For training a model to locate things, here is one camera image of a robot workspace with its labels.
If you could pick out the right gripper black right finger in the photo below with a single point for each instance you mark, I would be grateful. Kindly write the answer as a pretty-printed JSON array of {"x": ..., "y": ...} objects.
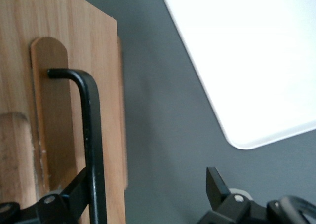
[{"x": 222, "y": 201}]

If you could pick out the white rectangular tray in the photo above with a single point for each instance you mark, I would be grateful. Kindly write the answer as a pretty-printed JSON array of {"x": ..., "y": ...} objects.
[{"x": 247, "y": 61}]

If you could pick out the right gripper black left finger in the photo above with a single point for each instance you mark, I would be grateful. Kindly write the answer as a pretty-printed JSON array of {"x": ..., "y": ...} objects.
[{"x": 71, "y": 199}]

